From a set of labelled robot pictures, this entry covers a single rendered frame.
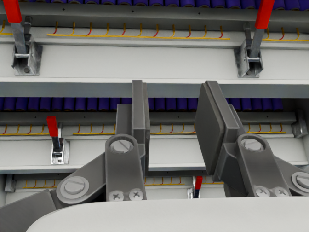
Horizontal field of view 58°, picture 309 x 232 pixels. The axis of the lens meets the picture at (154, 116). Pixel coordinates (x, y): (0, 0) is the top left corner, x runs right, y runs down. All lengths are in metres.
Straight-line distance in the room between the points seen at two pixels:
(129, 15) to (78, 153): 0.26
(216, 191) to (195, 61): 0.41
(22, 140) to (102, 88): 0.23
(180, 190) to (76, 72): 0.43
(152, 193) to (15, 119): 0.34
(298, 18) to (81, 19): 0.27
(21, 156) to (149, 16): 0.32
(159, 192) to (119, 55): 0.40
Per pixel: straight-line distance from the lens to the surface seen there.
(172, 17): 0.36
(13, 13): 0.33
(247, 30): 0.38
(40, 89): 0.37
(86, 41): 0.36
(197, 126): 0.15
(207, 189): 0.70
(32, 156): 0.52
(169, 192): 0.68
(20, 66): 0.36
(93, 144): 0.50
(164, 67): 0.35
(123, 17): 0.36
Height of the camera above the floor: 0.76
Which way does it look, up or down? 49 degrees down
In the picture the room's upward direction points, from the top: 6 degrees clockwise
